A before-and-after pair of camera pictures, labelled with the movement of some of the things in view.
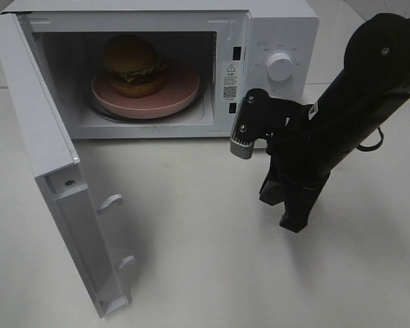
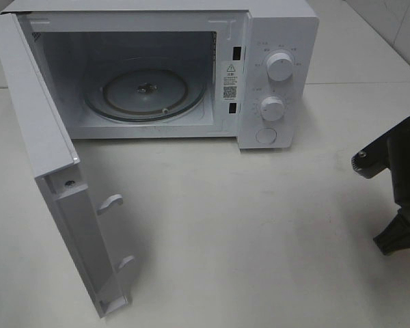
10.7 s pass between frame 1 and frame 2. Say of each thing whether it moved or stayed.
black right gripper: moved
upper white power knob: stayed
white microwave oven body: stayed
